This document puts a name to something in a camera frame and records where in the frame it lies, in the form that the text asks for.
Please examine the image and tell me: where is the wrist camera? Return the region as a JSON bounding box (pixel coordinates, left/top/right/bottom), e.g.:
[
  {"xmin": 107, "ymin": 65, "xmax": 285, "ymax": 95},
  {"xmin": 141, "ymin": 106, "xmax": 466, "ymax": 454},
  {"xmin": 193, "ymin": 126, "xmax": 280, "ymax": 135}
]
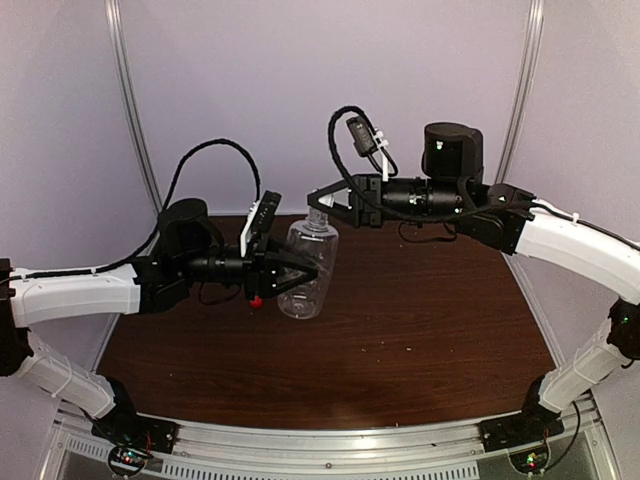
[
  {"xmin": 346, "ymin": 116, "xmax": 384, "ymax": 174},
  {"xmin": 239, "ymin": 190, "xmax": 282, "ymax": 258}
]

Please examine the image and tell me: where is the left aluminium frame post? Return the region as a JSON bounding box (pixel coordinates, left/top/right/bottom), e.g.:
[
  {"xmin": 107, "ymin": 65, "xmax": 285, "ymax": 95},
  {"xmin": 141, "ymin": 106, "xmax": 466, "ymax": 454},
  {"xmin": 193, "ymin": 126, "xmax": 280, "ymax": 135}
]
[{"xmin": 104, "ymin": 0, "xmax": 162, "ymax": 213}]

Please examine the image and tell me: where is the right black braided cable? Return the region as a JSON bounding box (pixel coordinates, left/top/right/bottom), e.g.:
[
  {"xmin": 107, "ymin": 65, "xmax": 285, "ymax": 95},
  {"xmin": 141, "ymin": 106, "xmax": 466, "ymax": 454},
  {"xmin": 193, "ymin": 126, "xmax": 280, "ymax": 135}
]
[{"xmin": 327, "ymin": 105, "xmax": 640, "ymax": 251}]

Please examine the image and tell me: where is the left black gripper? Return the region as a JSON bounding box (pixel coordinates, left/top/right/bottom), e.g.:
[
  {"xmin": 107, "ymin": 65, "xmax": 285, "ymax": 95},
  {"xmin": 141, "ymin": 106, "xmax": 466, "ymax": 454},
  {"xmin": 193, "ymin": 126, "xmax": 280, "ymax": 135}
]
[{"xmin": 178, "ymin": 234, "xmax": 318, "ymax": 300}]

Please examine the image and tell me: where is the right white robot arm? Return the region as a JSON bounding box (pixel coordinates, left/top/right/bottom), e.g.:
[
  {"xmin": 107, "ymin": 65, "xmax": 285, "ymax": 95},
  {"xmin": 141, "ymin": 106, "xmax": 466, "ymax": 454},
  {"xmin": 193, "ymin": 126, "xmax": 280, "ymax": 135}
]
[{"xmin": 307, "ymin": 122, "xmax": 639, "ymax": 442}]

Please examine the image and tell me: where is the black braided cable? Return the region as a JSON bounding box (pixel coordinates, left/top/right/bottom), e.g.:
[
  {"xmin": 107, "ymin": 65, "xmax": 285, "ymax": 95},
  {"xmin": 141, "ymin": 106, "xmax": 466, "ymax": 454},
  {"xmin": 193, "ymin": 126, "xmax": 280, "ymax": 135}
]
[
  {"xmin": 327, "ymin": 105, "xmax": 640, "ymax": 251},
  {"xmin": 0, "ymin": 138, "xmax": 264, "ymax": 306}
]

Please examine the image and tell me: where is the red bottle cap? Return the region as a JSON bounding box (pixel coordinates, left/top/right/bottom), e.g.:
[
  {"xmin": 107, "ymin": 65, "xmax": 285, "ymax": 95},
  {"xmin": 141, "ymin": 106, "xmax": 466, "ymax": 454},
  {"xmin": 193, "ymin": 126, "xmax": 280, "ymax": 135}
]
[{"xmin": 249, "ymin": 296, "xmax": 263, "ymax": 309}]

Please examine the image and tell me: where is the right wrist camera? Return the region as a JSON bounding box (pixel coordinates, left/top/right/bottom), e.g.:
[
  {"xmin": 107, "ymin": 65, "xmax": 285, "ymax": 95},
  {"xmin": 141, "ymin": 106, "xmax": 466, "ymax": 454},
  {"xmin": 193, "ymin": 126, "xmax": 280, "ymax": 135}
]
[{"xmin": 346, "ymin": 116, "xmax": 384, "ymax": 174}]

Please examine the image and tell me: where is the aluminium front rail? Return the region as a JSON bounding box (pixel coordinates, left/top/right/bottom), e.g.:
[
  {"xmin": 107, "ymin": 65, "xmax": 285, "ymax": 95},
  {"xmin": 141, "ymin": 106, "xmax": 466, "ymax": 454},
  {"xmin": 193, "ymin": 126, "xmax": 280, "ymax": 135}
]
[{"xmin": 35, "ymin": 394, "xmax": 622, "ymax": 479}]

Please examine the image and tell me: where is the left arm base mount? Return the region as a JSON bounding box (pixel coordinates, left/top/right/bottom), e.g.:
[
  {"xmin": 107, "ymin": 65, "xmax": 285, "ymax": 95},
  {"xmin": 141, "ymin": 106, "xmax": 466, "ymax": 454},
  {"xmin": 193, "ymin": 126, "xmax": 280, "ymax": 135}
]
[{"xmin": 84, "ymin": 377, "xmax": 178, "ymax": 479}]

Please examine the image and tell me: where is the right aluminium frame post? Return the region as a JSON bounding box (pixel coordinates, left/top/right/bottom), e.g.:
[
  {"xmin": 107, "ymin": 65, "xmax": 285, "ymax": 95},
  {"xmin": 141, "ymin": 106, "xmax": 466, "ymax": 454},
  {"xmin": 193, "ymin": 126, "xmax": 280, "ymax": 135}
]
[{"xmin": 492, "ymin": 0, "xmax": 545, "ymax": 183}]

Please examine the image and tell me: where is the clear plastic bottle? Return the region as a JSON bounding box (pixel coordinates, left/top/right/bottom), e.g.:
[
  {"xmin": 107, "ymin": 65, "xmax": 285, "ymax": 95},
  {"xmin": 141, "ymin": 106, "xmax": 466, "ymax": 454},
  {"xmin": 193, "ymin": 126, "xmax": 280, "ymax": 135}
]
[{"xmin": 276, "ymin": 208, "xmax": 340, "ymax": 320}]

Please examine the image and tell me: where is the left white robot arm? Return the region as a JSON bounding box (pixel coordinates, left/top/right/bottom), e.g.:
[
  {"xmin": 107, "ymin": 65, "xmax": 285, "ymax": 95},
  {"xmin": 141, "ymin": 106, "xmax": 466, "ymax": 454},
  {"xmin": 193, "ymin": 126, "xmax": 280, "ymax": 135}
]
[{"xmin": 1, "ymin": 192, "xmax": 319, "ymax": 444}]

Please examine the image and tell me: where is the aluminium frame post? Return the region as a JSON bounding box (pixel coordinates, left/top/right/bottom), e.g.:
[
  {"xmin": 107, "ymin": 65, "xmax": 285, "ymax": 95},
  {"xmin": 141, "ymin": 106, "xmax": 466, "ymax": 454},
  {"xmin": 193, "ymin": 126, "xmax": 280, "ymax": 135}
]
[
  {"xmin": 104, "ymin": 0, "xmax": 162, "ymax": 213},
  {"xmin": 492, "ymin": 0, "xmax": 545, "ymax": 183}
]

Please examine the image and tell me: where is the left black braided cable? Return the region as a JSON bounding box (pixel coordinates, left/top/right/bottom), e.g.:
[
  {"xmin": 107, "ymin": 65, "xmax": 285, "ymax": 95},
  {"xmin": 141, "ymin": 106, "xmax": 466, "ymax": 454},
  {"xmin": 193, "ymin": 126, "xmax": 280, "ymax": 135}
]
[{"xmin": 0, "ymin": 138, "xmax": 264, "ymax": 306}]

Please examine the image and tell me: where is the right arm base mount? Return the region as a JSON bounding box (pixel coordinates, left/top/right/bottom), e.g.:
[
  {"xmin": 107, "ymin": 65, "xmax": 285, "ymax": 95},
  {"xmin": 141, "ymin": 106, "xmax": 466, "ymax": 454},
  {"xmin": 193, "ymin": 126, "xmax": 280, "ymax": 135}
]
[{"xmin": 478, "ymin": 376, "xmax": 564, "ymax": 475}]

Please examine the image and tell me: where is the white bottle cap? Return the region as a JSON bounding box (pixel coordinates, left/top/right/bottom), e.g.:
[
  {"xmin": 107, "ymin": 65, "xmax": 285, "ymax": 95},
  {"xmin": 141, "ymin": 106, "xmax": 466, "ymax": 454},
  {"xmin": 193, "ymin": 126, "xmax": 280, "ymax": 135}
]
[{"xmin": 317, "ymin": 194, "xmax": 335, "ymax": 208}]

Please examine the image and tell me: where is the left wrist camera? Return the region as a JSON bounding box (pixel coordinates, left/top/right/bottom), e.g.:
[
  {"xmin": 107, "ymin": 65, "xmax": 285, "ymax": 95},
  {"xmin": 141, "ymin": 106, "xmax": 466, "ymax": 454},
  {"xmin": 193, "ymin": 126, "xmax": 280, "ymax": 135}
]
[{"xmin": 239, "ymin": 190, "xmax": 282, "ymax": 258}]

